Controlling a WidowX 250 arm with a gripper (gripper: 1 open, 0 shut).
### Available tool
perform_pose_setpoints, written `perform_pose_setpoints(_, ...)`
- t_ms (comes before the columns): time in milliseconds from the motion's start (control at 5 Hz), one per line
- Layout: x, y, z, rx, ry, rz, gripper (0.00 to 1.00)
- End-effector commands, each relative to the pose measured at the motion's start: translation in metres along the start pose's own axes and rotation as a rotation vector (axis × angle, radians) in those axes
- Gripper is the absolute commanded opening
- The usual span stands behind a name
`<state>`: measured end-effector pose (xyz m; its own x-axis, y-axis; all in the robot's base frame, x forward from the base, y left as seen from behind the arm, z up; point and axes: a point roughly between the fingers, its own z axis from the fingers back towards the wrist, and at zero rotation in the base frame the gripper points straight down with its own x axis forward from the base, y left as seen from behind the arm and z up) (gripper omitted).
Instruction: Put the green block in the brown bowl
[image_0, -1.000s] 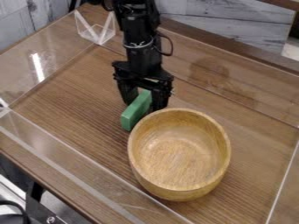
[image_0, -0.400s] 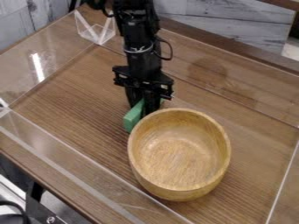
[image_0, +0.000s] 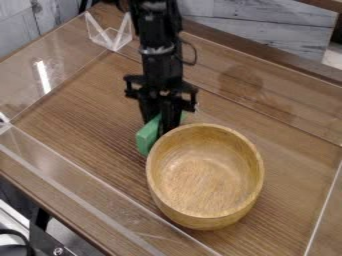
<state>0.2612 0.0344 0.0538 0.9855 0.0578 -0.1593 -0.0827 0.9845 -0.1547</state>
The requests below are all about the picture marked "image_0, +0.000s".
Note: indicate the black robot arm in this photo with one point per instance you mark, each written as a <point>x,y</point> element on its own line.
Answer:
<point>164,94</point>

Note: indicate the brown wooden bowl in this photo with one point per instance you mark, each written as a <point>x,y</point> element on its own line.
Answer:
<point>204,173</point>

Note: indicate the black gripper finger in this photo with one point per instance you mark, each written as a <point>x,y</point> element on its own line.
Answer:
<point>171,113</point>
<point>148,106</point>

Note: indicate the black table leg frame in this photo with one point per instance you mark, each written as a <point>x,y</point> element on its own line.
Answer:
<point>44,245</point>

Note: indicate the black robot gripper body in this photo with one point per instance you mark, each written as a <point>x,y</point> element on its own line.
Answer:
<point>161,76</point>

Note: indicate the clear acrylic corner bracket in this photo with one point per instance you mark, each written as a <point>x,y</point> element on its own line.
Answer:
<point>109,38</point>

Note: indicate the green rectangular block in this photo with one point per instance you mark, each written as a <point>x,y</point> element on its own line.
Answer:
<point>147,135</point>

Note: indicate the clear acrylic barrier wall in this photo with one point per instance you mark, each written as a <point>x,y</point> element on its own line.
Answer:
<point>68,153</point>

